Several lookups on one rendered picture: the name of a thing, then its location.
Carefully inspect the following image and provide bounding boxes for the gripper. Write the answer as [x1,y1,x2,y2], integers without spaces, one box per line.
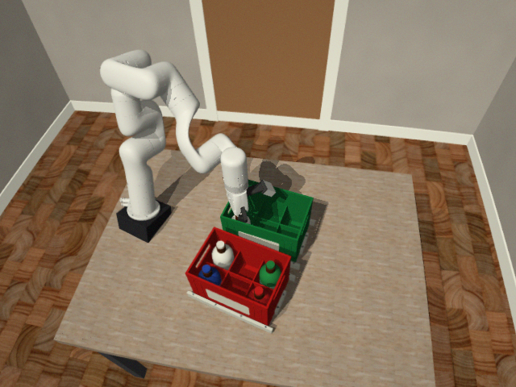
[227,189,248,223]

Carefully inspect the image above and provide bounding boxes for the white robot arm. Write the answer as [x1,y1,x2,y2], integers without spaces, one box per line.
[100,50,276,220]

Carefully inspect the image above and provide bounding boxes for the red plastic bottle crate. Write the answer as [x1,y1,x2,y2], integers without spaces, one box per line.
[192,231,291,326]

